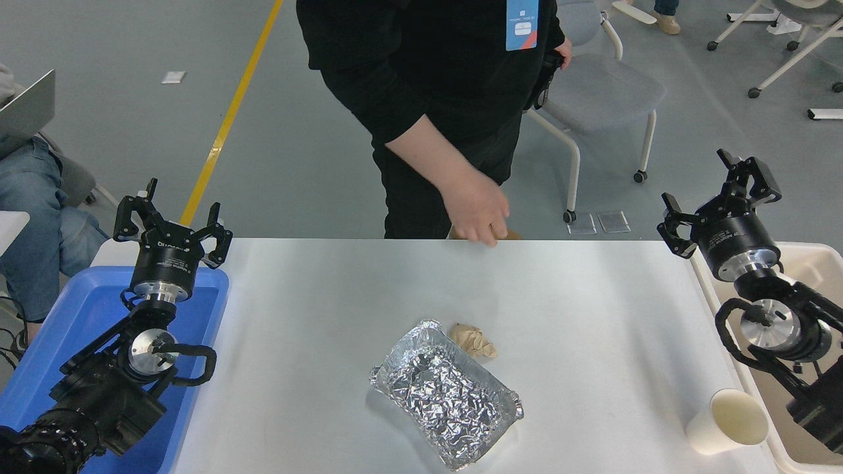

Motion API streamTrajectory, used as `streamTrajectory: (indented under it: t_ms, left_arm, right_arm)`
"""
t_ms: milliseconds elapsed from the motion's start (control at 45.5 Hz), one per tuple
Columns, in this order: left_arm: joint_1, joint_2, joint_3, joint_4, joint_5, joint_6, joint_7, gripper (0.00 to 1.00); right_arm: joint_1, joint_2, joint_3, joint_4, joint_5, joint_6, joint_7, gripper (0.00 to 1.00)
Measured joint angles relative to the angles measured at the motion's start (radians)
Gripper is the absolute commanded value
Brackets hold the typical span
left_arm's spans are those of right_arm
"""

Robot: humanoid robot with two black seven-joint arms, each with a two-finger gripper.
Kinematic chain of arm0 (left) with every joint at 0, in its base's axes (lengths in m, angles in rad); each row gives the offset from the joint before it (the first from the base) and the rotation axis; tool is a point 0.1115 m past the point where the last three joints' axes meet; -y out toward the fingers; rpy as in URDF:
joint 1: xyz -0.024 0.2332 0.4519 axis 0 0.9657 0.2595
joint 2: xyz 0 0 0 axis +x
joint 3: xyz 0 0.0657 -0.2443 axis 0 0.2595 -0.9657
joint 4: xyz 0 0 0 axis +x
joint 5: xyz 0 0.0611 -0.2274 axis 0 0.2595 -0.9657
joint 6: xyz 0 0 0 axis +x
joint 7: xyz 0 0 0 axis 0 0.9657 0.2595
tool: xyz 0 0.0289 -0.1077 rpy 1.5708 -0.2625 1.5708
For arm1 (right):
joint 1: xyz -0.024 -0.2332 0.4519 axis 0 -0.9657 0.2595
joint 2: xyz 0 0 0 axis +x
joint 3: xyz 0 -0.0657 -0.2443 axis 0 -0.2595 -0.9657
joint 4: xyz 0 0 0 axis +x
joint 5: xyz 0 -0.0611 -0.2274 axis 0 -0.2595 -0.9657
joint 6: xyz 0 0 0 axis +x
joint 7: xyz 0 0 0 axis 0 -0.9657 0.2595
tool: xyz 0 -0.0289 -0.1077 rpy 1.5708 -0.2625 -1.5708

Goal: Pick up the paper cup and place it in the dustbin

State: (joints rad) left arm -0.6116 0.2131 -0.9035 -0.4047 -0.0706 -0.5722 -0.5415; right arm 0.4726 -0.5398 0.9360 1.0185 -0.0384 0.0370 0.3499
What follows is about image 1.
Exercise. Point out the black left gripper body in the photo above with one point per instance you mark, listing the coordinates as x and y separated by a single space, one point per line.
164 266

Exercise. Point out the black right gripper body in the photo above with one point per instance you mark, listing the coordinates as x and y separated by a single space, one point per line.
734 237

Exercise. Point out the white paper cup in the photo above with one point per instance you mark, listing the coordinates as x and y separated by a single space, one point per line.
731 418

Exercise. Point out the black handheld controller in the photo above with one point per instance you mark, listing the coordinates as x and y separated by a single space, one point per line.
550 69

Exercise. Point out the person's right forearm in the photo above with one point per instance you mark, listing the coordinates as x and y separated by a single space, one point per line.
428 155

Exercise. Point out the person's right hand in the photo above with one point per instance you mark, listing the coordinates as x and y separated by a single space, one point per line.
474 207

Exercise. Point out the person's left hand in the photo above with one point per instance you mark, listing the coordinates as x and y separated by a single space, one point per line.
565 54

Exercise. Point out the clear floor plate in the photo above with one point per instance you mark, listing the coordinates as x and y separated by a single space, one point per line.
581 224
614 222

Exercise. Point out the grey padded chair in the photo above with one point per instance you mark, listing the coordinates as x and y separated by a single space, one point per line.
72 174

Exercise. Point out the large pale plastic bin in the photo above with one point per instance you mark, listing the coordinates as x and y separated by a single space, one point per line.
810 263

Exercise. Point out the person with laptop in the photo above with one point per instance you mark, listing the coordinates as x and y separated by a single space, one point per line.
33 224

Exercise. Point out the blue plastic tray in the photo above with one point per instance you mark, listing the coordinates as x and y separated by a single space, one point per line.
85 309

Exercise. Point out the white chair base bar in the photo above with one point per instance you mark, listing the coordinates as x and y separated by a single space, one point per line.
826 114

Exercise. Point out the white side table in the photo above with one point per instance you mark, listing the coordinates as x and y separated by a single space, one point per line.
12 227

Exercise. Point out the grey laptop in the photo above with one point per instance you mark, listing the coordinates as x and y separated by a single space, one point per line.
26 112

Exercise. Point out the grey chair with white legs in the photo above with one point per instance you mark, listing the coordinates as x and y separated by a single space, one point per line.
606 92

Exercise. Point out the white-legged caster chair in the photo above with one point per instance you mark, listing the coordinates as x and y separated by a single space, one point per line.
810 10

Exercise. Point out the person in jeans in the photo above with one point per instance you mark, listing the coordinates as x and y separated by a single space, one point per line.
668 23

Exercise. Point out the crumpled tan paper ball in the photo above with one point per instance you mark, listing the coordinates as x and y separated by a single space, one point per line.
475 342

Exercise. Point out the blue id badge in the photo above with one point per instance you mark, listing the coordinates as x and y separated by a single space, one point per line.
522 26

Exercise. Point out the person with badge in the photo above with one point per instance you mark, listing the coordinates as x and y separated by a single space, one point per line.
408 66

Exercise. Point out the crinkled foil tray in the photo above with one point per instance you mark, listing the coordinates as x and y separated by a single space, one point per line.
448 395

